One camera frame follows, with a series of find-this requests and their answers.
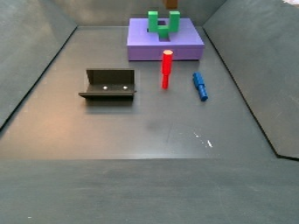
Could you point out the brown T-shaped block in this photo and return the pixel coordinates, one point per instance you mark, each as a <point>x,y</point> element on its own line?
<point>169,4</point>

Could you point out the black angle fixture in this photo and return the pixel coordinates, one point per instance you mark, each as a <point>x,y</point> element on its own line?
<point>109,84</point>

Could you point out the blue stepped peg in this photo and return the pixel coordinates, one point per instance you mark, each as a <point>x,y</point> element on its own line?
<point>200,86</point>

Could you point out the red stepped peg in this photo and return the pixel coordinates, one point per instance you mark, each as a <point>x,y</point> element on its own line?
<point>167,67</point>

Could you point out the purple base block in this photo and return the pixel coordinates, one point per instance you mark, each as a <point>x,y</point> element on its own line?
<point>144,45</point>

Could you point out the green U-shaped block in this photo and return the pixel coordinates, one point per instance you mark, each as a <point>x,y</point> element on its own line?
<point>163,29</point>

